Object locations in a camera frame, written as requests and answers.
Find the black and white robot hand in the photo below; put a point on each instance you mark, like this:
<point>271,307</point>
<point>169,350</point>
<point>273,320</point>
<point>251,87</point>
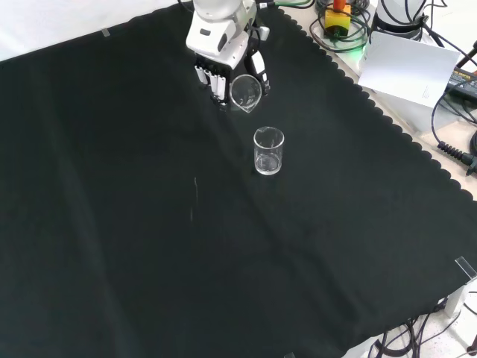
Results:
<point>212,39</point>

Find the large clear glass beaker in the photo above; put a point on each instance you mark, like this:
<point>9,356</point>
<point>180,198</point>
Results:
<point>244,91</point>

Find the small clear glass beaker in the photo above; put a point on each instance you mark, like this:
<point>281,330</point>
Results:
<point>268,153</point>

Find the grey tape strip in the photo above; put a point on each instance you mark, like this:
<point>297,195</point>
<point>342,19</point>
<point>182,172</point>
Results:
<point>106,33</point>

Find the yellow stop button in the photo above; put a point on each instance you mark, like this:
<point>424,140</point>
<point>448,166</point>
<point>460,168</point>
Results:
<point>337,20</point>

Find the black cloth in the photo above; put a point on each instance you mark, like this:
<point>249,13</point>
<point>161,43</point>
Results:
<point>149,223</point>

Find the pale board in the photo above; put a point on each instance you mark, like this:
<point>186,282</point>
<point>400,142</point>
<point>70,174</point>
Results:
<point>406,67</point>

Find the black power adapter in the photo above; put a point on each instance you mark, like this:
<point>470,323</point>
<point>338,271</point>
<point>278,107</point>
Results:
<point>464,82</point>

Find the black tripod leg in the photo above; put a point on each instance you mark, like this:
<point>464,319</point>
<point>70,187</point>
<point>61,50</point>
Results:
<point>467,56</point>

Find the white metal bracket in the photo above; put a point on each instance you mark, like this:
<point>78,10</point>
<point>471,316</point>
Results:
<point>460,298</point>

